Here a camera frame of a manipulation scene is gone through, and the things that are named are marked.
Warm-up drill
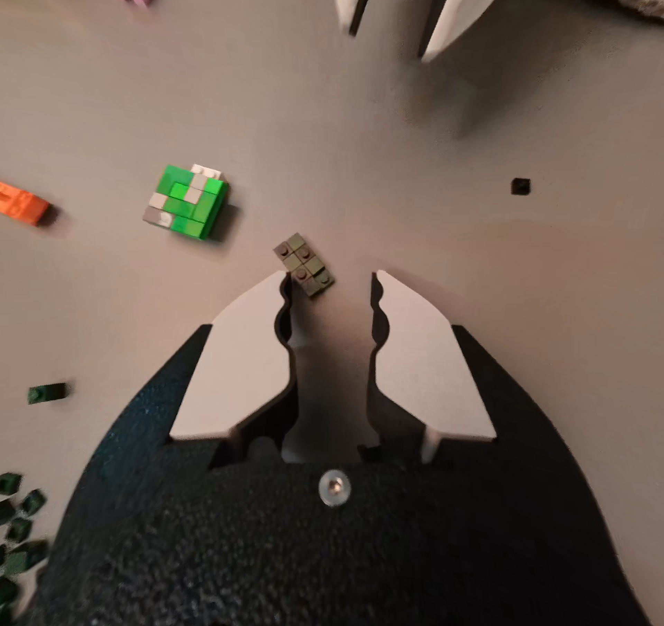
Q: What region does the dark green lego plate assembly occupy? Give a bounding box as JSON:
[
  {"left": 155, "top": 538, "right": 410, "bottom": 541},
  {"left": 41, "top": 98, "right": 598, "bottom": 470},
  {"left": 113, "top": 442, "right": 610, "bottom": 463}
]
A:
[{"left": 273, "top": 232, "right": 336, "bottom": 299}]

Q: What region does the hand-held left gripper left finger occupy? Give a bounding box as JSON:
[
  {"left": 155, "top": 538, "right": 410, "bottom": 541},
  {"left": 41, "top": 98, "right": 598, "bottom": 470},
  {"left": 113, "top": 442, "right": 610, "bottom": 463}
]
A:
[{"left": 168, "top": 270, "right": 301, "bottom": 441}]

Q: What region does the pile of dark green lego pieces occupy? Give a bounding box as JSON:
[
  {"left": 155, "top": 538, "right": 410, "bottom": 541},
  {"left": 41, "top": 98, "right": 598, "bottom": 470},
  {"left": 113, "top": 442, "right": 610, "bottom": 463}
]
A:
[{"left": 0, "top": 472, "right": 50, "bottom": 623}]

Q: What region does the orange brick separator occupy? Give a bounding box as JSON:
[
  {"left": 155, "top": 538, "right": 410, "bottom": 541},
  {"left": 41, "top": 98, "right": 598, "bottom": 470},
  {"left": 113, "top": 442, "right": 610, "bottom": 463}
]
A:
[{"left": 0, "top": 182, "right": 52, "bottom": 227}]

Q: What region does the bright green lego block assembly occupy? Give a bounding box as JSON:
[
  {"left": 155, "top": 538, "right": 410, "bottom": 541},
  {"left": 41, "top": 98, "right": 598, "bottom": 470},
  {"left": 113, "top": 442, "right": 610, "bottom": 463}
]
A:
[{"left": 142, "top": 162, "right": 230, "bottom": 242}]

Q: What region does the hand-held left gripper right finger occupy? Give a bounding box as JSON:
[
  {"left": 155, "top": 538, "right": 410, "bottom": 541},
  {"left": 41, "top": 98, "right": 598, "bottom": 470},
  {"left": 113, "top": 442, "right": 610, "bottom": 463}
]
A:
[{"left": 366, "top": 270, "right": 498, "bottom": 464}]

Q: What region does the single dark green lego brick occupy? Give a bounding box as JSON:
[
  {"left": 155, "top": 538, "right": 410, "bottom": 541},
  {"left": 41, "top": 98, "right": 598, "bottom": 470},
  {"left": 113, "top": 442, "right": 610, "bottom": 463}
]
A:
[{"left": 27, "top": 382, "right": 68, "bottom": 406}]

